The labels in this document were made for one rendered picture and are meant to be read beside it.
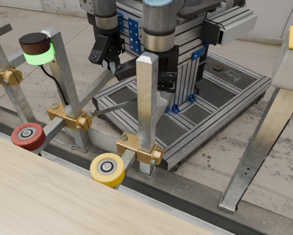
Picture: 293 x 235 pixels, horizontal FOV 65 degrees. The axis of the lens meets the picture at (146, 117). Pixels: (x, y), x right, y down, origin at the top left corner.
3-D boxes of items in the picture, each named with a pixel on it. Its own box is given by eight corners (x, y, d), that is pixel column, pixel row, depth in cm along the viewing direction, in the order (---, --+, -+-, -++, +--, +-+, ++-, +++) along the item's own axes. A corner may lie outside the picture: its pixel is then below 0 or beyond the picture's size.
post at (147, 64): (144, 174, 81) (143, 48, 47) (153, 177, 80) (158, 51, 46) (140, 182, 79) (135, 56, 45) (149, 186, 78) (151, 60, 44)
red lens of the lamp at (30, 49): (36, 39, 54) (32, 30, 53) (56, 44, 52) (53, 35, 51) (16, 51, 50) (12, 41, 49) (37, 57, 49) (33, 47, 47)
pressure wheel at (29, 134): (39, 143, 73) (25, 117, 65) (59, 151, 71) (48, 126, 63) (19, 162, 68) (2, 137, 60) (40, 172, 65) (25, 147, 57)
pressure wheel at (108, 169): (93, 182, 63) (85, 157, 55) (121, 172, 66) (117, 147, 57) (101, 208, 58) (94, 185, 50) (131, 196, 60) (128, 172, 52)
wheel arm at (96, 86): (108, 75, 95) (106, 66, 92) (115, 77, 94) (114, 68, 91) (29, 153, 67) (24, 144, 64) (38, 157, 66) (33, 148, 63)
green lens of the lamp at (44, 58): (39, 49, 56) (36, 40, 54) (59, 54, 54) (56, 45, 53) (20, 61, 52) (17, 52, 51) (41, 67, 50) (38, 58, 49)
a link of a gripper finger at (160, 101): (166, 117, 69) (168, 93, 62) (146, 116, 69) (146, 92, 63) (166, 110, 71) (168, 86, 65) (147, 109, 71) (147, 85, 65)
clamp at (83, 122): (60, 112, 80) (56, 101, 76) (93, 124, 76) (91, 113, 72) (49, 122, 76) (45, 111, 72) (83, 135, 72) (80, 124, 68)
